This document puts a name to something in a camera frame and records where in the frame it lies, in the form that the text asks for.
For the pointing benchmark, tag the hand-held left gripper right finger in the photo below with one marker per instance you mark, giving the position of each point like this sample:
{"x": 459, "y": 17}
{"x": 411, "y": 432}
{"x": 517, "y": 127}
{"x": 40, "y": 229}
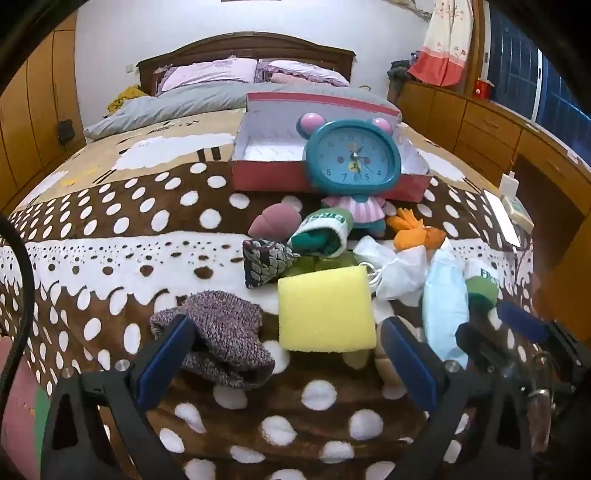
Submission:
{"x": 406, "y": 360}

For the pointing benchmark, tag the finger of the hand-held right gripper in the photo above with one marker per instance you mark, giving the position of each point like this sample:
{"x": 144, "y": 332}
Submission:
{"x": 485, "y": 348}
{"x": 521, "y": 319}

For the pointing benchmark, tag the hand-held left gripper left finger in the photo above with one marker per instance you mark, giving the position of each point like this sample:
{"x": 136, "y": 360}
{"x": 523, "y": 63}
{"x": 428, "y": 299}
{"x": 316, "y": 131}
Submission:
{"x": 166, "y": 360}

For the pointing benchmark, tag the green white sock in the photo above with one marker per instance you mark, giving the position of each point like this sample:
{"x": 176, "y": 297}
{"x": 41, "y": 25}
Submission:
{"x": 330, "y": 221}
{"x": 480, "y": 288}

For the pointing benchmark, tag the light blue face mask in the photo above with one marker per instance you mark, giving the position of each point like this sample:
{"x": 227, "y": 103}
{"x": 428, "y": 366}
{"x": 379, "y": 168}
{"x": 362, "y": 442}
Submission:
{"x": 443, "y": 300}

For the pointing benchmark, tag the purple knitted sock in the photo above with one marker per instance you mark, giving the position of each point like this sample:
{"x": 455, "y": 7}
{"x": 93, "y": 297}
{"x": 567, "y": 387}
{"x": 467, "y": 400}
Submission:
{"x": 226, "y": 327}

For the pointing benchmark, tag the white cloth bag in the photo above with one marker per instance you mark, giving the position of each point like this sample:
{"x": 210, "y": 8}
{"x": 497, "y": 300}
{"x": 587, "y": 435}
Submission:
{"x": 401, "y": 274}

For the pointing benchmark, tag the yellow sponge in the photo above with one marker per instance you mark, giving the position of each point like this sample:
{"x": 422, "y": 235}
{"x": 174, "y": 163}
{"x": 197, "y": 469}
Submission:
{"x": 323, "y": 309}

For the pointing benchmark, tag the orange plush toy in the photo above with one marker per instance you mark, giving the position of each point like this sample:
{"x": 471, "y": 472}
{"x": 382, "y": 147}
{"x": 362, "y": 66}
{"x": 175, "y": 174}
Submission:
{"x": 415, "y": 235}

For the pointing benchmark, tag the green ribbon bow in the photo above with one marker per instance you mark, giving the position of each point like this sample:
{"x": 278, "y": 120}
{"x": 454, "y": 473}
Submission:
{"x": 323, "y": 264}

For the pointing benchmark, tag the patterned fabric pouch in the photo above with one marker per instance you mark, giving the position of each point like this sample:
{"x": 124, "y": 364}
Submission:
{"x": 265, "y": 263}

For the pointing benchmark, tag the pink makeup sponge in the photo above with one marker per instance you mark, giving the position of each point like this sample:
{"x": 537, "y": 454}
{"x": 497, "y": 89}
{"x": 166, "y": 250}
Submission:
{"x": 272, "y": 220}

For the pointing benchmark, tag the teal doll alarm clock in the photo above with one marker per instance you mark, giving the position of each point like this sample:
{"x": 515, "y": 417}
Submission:
{"x": 353, "y": 159}

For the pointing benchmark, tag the red cardboard box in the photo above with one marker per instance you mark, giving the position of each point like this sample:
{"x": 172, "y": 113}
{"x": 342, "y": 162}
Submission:
{"x": 277, "y": 180}

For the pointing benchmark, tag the smartphone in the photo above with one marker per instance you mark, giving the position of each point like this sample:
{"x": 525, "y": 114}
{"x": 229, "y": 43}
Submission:
{"x": 501, "y": 217}

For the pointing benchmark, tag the power strip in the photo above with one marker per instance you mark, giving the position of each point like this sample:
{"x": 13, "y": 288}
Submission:
{"x": 521, "y": 214}

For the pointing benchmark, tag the white charger plug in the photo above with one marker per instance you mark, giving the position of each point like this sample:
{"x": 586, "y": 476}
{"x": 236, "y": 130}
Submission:
{"x": 509, "y": 184}

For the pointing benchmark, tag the brown dotted printed blanket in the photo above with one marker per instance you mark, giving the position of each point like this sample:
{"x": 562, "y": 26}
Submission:
{"x": 138, "y": 221}

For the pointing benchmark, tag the pink green floor mat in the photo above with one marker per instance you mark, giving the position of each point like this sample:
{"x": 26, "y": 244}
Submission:
{"x": 18, "y": 415}

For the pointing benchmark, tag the wooden cabinet desk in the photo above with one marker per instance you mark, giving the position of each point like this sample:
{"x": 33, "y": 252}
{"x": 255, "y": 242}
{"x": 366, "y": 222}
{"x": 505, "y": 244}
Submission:
{"x": 485, "y": 124}

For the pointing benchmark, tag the red mug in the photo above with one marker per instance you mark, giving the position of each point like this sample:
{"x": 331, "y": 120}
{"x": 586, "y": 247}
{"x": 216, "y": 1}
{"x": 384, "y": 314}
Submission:
{"x": 483, "y": 90}

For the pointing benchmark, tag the black bag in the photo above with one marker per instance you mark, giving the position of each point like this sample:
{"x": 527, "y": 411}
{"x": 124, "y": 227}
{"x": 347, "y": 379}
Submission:
{"x": 65, "y": 131}

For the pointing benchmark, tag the grey duvet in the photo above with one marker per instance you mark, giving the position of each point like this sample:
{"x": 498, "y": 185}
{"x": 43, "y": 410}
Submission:
{"x": 184, "y": 101}

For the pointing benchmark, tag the window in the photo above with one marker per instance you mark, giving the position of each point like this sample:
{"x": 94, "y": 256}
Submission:
{"x": 512, "y": 60}

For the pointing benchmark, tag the yellow cloth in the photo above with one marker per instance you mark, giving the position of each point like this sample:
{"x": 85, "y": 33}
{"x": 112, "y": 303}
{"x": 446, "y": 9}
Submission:
{"x": 127, "y": 97}

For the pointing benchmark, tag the wooden wardrobe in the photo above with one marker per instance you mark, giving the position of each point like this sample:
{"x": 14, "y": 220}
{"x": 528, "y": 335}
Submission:
{"x": 37, "y": 115}

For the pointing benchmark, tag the pile of dark clothes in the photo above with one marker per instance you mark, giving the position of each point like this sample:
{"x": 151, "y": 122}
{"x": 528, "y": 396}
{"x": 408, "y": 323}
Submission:
{"x": 399, "y": 69}

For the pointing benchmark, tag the cream and red curtain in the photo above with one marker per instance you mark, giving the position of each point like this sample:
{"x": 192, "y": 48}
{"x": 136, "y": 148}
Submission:
{"x": 443, "y": 46}

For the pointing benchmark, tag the pink folded blanket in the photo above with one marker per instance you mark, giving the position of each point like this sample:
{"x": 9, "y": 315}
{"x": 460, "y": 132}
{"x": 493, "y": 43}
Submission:
{"x": 291, "y": 78}

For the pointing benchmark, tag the lilac ruffled pillow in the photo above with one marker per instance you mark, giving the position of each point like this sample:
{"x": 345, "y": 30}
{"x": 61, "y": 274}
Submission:
{"x": 304, "y": 69}

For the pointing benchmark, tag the wooden bed headboard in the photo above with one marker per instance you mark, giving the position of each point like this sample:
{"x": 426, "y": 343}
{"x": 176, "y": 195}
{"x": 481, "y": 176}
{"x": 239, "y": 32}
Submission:
{"x": 240, "y": 46}

